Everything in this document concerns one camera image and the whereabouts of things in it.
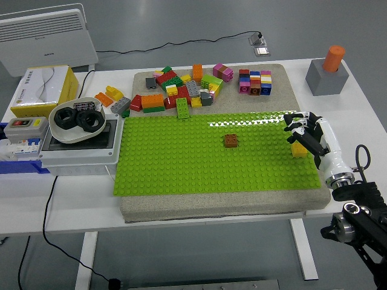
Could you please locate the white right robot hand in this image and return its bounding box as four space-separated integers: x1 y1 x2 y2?
283 111 351 179

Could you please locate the small yellow toy brick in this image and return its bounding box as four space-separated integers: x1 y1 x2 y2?
290 141 308 158

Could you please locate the brown toy brick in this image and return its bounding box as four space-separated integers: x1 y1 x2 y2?
224 134 239 149

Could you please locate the pink and brown brick stack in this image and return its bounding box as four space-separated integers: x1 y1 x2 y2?
212 62 235 83

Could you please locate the green studded baseplate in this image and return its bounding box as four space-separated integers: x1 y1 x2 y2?
112 110 322 196

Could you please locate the lime green toy brick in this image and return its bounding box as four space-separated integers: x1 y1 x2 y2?
201 74 224 91

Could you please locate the grey studded toy brick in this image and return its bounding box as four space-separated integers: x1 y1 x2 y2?
185 80 201 98

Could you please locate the tall orange toy brick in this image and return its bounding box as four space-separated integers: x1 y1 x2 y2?
192 63 204 83

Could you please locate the long green toy brick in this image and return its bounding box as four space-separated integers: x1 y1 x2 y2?
161 77 184 91

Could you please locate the large red toy brick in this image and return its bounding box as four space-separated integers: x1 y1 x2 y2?
155 70 178 85

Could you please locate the long orange toy brick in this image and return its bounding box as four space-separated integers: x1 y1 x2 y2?
141 94 165 109

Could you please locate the light grey toy brick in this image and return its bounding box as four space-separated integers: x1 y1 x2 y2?
110 97 132 115

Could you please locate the yellow stepped toy brick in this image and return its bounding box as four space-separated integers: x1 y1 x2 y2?
105 85 124 102

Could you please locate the flat orange toy brick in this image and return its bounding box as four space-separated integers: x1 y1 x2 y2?
94 92 114 107

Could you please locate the grey block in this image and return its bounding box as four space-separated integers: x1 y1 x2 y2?
305 58 350 97

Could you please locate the pink white blue brick stack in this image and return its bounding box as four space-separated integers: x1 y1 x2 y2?
259 70 272 96

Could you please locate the orange cylinder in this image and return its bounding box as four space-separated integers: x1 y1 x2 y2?
322 45 346 73

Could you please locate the blue orange brown brick stack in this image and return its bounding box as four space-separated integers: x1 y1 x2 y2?
249 71 262 96

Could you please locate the red blue pink brick stack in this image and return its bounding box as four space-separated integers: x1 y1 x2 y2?
238 69 251 94

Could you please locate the white table leg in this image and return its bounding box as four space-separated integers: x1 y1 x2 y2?
74 231 99 290
289 217 319 281

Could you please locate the metal floor socket with plug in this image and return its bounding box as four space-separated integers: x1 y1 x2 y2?
248 31 267 46

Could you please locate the grey-brown foam mat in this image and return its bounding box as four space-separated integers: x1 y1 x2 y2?
120 63 332 224

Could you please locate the large black nut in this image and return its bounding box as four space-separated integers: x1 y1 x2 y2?
75 110 105 133
54 107 79 130

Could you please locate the small purple black part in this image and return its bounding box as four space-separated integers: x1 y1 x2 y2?
73 101 97 112

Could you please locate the white electrical distribution box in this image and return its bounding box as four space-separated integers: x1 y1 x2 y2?
38 114 125 176

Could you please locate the white bowl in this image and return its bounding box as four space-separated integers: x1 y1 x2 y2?
48 96 107 144

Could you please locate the yellow and white tissue box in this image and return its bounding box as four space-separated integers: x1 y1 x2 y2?
10 64 80 118

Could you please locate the white panel heater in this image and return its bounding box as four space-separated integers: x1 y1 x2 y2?
0 2 100 78

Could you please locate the white and blue circuit breaker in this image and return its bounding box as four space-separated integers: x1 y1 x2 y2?
0 137 43 161

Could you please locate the blue plastic bin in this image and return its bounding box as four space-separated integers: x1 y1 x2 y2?
0 122 51 175

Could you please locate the black floor cable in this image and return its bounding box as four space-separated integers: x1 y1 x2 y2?
96 30 262 55

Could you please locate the thin white wire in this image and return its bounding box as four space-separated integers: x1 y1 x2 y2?
104 165 119 185

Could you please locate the black cable on table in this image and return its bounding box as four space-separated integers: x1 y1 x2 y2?
77 69 97 99

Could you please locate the black power cord with plug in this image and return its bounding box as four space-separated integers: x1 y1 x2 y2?
42 175 123 289

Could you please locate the grey push-button switch box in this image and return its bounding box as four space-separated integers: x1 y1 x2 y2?
3 117 51 143

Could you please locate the black cable under table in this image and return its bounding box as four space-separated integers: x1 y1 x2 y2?
17 235 31 290

